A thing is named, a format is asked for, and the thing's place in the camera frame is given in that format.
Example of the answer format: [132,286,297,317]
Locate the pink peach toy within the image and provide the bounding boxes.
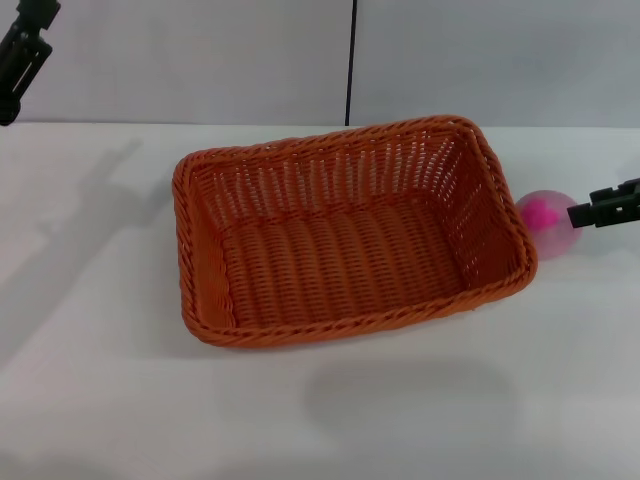
[515,189,584,262]

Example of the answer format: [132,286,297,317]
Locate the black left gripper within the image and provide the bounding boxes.
[0,0,62,127]

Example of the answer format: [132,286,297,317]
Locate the orange woven plastic basket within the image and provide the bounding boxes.
[171,114,540,350]

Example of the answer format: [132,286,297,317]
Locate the black vertical wall strip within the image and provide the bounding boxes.
[343,0,360,127]

